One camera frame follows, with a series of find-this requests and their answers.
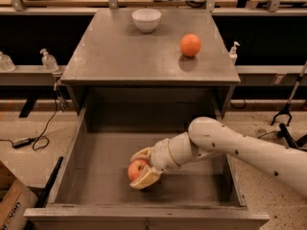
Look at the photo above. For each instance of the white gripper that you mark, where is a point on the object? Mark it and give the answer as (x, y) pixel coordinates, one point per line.
(160, 155)

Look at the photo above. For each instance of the red apple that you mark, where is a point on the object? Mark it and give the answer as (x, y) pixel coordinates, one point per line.
(135, 168)

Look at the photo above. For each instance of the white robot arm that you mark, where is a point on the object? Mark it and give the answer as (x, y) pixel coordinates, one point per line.
(207, 137)

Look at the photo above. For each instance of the open grey top drawer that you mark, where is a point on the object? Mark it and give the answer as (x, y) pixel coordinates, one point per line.
(92, 190)

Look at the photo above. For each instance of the grey cabinet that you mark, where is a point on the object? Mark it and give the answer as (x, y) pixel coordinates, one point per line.
(113, 51)

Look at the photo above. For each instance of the orange fruit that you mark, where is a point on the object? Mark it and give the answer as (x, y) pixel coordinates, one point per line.
(190, 45)

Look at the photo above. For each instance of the cardboard box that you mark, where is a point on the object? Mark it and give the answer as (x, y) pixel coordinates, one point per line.
(15, 198)

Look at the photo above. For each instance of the white pump bottle right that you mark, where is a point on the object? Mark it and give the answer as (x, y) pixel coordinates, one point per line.
(233, 52)

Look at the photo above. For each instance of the clear pump bottle left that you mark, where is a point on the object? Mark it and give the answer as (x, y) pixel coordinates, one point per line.
(48, 61)

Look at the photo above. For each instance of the white bowl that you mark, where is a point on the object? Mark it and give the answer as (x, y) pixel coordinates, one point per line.
(146, 20)

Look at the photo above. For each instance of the black stand legs right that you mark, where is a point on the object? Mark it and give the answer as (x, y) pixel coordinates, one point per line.
(283, 132)

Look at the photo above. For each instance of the clear glass dome left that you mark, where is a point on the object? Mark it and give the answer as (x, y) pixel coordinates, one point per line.
(6, 63)

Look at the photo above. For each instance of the black power adapter with cable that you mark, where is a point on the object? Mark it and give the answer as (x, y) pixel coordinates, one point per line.
(42, 141)

